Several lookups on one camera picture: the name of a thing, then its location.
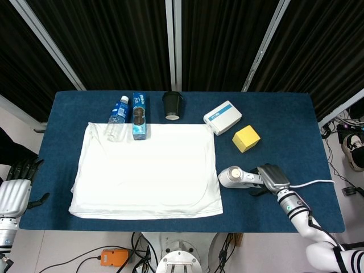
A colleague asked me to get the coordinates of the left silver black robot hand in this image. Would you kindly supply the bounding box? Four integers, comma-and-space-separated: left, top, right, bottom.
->
0, 158, 51, 217

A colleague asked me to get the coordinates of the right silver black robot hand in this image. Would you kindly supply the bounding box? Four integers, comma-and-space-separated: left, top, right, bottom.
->
249, 163, 291, 197

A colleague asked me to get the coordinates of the silver handheld steamer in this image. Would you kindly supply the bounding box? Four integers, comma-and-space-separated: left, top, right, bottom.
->
217, 166, 267, 190

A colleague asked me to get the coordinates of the white grey robot base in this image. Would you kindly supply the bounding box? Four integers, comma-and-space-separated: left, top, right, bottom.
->
155, 232, 220, 273

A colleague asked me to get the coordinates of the dark blue table mat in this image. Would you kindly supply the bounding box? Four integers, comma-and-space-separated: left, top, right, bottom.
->
18, 90, 346, 233

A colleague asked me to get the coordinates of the yellow foam cube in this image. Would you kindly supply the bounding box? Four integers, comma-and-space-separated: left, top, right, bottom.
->
232, 125, 261, 154

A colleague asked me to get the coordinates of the white blue cardboard box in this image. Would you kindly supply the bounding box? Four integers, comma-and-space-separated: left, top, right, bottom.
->
202, 100, 243, 137

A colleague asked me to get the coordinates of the black white sneaker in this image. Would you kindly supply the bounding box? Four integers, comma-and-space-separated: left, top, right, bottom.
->
342, 134, 364, 172

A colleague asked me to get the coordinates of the orange box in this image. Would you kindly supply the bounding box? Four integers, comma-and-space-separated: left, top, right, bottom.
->
100, 249, 129, 267

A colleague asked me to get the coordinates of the black paper cup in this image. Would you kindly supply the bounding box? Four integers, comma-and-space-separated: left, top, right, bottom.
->
162, 91, 183, 121

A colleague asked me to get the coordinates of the white t-shirt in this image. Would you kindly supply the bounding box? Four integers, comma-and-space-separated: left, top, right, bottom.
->
68, 122, 224, 220

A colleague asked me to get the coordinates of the clear bottle blue label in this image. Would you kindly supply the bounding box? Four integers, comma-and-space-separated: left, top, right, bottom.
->
105, 95, 130, 142

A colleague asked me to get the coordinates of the blue cookie box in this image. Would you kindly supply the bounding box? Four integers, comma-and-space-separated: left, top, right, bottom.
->
131, 91, 148, 141

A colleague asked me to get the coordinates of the black pleated curtain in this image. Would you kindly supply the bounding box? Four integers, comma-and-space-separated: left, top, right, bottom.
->
0, 0, 364, 123

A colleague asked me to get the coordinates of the white cable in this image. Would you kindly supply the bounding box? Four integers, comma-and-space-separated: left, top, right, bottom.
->
288, 179, 336, 189

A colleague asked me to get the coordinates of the grey aluminium frame post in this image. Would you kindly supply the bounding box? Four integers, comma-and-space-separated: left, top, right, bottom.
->
166, 0, 183, 92
8, 0, 87, 91
318, 88, 364, 127
241, 0, 291, 92
0, 95, 48, 126

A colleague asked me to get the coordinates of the black floor cable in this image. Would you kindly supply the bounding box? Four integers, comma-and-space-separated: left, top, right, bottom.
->
38, 246, 103, 273

